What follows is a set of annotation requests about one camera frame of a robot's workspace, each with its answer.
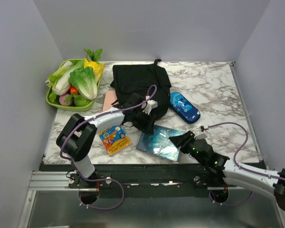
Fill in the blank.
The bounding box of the green round vegetable toy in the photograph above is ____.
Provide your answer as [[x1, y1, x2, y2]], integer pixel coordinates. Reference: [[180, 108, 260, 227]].
[[73, 95, 91, 107]]

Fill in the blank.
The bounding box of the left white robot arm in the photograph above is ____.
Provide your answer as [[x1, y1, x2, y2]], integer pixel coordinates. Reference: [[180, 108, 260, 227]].
[[56, 94, 158, 188]]

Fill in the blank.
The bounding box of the white bok choy toy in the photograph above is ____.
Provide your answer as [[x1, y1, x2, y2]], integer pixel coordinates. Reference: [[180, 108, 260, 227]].
[[45, 59, 84, 95]]

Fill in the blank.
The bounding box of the aluminium rail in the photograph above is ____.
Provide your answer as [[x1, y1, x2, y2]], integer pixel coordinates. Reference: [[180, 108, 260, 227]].
[[28, 171, 69, 191]]

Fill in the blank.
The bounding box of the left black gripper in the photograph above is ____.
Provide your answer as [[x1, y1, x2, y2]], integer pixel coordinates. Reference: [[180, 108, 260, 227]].
[[132, 108, 157, 136]]

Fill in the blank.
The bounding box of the purple cable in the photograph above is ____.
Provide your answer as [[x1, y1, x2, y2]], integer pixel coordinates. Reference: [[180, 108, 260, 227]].
[[200, 122, 285, 207], [59, 85, 158, 210]]

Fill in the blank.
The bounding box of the orange treehouse book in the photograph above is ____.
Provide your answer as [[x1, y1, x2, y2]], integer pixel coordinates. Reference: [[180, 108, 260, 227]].
[[98, 125, 132, 156]]

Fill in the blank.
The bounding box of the orange carrot toy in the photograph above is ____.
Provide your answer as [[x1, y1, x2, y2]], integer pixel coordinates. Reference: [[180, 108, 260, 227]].
[[70, 86, 79, 95]]

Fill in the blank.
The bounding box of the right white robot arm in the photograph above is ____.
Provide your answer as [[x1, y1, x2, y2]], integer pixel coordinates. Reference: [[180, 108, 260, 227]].
[[169, 131, 285, 212]]

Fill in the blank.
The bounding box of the shiny blue hologram notebook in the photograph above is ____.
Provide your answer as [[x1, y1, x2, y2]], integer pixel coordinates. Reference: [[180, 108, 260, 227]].
[[136, 125, 185, 162]]

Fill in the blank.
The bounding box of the green plastic basket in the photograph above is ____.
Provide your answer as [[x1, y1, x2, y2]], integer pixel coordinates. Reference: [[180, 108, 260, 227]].
[[46, 58, 105, 112]]

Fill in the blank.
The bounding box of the pink notebook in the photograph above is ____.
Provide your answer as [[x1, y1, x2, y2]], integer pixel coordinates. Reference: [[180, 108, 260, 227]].
[[102, 90, 117, 112]]

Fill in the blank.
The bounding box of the black student backpack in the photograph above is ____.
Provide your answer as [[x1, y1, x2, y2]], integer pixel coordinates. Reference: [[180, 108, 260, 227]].
[[110, 59, 171, 120]]

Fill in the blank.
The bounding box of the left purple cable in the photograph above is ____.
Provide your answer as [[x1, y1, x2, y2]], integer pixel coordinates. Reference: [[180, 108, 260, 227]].
[[59, 85, 158, 210]]

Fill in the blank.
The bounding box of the yellow leafy vegetable toy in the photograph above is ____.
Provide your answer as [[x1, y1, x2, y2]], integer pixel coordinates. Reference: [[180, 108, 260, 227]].
[[84, 58, 105, 83]]

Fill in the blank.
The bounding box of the blue patterned pencil case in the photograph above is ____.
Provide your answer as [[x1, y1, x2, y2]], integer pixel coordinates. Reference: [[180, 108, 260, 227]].
[[170, 92, 200, 124]]

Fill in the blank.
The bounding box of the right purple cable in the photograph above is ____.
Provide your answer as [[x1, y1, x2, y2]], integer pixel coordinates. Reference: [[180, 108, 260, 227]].
[[200, 122, 285, 207]]

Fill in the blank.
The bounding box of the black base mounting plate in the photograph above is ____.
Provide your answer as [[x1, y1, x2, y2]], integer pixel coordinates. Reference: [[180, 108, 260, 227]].
[[39, 164, 227, 200]]

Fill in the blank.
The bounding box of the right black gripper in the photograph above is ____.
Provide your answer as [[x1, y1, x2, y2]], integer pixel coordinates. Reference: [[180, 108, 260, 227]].
[[168, 129, 206, 165]]

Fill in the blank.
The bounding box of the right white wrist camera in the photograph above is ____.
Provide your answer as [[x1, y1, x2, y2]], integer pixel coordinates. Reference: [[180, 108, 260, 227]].
[[195, 125, 209, 140]]

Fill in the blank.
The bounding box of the green lettuce toy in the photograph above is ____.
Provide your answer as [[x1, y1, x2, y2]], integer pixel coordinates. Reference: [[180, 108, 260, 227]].
[[68, 67, 98, 100]]

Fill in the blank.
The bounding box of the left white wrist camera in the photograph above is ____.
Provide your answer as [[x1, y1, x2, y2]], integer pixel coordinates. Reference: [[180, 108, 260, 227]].
[[142, 100, 158, 115]]

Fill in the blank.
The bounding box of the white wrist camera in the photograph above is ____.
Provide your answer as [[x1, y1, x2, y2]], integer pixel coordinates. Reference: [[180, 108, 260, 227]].
[[195, 125, 209, 140], [142, 100, 158, 115]]

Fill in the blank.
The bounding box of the pink radish toy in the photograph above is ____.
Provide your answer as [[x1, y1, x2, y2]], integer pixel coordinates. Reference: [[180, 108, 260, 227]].
[[59, 93, 73, 106]]

